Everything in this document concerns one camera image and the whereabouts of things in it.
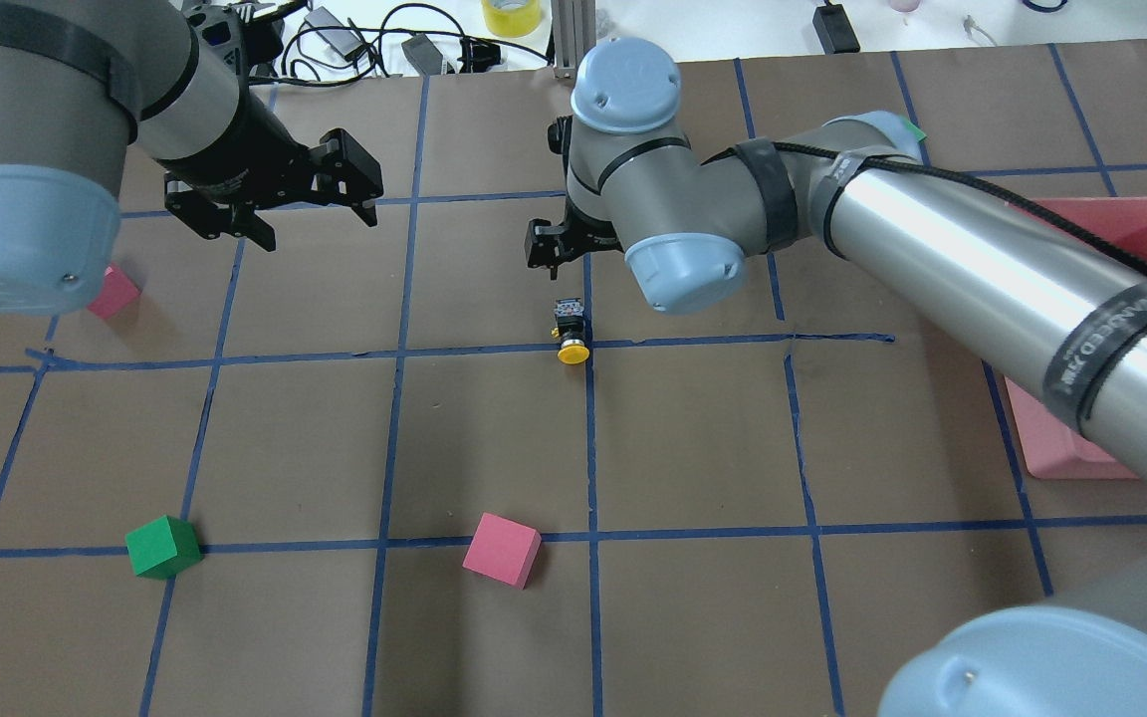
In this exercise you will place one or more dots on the pink foam cube centre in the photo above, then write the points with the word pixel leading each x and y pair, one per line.
pixel 502 550

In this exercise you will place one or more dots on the pink foam cube far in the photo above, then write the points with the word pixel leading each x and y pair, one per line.
pixel 118 292

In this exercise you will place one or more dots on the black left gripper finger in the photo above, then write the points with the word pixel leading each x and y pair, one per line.
pixel 350 176
pixel 245 223

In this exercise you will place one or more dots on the pink foam cube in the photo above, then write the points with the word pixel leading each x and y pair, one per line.
pixel 118 292
pixel 502 550

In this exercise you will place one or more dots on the yellow tape roll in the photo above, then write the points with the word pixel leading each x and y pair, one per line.
pixel 511 19

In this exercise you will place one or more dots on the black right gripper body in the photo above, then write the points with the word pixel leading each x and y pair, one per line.
pixel 588 228

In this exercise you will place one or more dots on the black power adapter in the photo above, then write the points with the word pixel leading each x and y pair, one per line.
pixel 834 30

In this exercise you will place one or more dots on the green foam cube near tray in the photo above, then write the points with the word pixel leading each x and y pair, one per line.
pixel 917 135

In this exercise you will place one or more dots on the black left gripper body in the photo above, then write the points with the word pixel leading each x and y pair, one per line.
pixel 257 136

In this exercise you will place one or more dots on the yellow push button switch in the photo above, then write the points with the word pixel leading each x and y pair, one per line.
pixel 570 331

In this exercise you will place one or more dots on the aluminium frame post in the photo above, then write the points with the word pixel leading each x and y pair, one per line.
pixel 572 36

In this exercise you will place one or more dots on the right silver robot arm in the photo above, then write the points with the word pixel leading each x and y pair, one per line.
pixel 1056 310

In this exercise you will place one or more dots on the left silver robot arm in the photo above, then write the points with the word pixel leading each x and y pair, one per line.
pixel 80 81

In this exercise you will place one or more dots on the green foam cube near base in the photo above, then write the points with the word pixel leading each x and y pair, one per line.
pixel 162 548

